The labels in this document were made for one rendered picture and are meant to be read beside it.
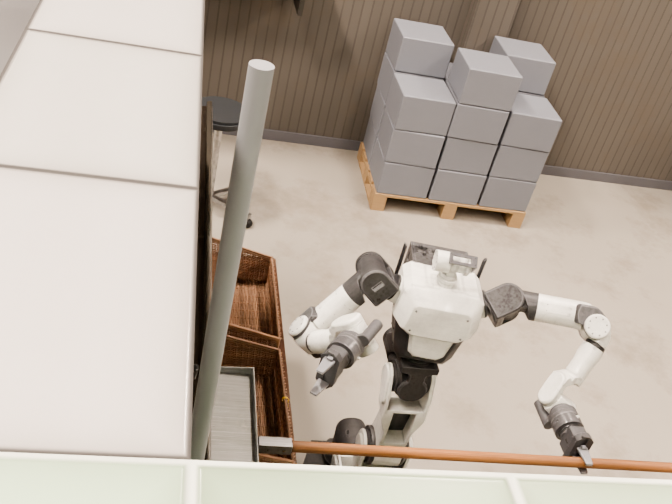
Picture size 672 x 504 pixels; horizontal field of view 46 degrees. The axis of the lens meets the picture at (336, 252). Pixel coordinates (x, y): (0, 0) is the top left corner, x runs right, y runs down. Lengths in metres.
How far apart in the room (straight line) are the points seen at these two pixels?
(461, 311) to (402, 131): 2.92
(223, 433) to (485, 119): 3.61
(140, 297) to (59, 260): 0.03
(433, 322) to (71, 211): 2.18
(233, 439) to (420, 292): 0.73
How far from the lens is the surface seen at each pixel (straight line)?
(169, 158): 0.38
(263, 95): 0.49
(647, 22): 6.56
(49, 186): 0.35
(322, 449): 2.14
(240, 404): 2.23
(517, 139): 5.49
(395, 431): 2.93
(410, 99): 5.16
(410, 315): 2.45
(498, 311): 2.52
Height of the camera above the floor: 2.79
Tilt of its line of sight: 34 degrees down
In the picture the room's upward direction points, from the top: 15 degrees clockwise
